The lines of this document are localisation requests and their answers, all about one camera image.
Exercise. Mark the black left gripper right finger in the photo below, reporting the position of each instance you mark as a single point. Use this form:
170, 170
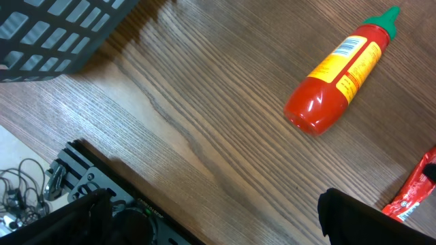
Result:
345, 220

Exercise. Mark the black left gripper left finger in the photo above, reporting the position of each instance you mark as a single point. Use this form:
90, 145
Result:
83, 221

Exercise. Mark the red stick sachet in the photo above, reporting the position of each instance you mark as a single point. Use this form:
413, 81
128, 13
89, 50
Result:
414, 191

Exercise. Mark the red sauce bottle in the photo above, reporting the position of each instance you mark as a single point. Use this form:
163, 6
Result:
325, 94

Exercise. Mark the grey plastic basket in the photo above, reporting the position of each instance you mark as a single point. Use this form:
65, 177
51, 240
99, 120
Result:
43, 39

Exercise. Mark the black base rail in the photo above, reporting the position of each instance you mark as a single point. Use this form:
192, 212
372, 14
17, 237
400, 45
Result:
79, 170

